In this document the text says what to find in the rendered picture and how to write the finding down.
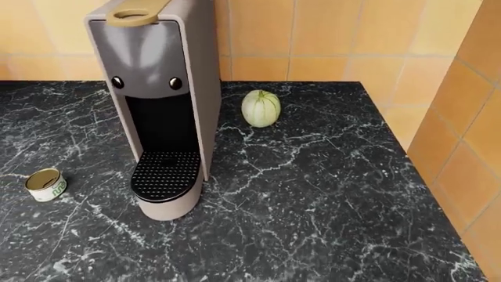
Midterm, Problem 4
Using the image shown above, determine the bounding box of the grey capsule coffee machine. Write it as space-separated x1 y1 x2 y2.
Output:
83 0 222 222

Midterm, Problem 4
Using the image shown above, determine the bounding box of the pale green striped melon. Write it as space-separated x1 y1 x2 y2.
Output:
240 89 282 128

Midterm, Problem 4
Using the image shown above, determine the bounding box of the small white green-print can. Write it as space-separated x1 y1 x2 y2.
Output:
24 167 67 203

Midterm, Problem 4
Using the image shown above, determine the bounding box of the gold coffee machine lever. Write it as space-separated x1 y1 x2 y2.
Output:
108 0 174 28

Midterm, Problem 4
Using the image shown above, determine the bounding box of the black perforated drip tray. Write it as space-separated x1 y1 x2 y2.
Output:
130 150 201 204

